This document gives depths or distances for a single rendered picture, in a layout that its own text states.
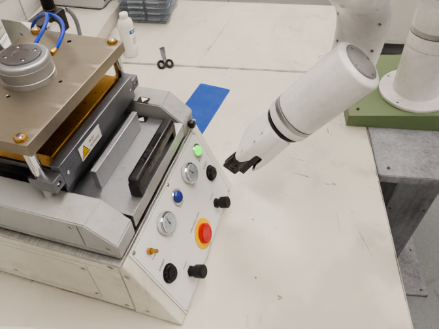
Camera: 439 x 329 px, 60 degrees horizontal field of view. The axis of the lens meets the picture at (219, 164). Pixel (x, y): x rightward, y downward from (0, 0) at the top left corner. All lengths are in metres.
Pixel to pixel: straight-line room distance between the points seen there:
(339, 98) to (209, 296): 0.42
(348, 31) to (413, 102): 0.52
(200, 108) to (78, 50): 0.50
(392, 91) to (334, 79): 0.61
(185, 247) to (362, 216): 0.40
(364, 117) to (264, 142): 0.49
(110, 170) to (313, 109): 0.34
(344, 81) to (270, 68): 0.74
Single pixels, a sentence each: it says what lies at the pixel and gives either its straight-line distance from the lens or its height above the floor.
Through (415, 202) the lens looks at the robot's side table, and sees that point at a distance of 1.44.
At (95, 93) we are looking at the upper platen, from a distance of 0.68.
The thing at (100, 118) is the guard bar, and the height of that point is 1.05.
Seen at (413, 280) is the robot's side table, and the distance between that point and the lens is 1.75.
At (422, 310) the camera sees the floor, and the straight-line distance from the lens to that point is 1.72.
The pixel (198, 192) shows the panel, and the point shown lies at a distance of 0.77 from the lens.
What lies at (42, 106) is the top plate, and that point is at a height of 1.11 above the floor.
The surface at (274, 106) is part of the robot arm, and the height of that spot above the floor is 1.05.
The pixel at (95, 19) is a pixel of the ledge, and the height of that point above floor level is 0.79.
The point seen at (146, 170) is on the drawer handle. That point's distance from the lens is 0.60.
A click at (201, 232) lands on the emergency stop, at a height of 0.81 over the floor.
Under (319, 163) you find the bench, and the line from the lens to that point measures 0.97.
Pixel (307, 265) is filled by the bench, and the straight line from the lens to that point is 0.80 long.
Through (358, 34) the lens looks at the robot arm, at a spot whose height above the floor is 1.14.
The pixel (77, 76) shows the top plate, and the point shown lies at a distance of 0.63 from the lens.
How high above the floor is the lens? 1.43
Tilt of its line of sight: 46 degrees down
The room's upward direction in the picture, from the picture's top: 1 degrees counter-clockwise
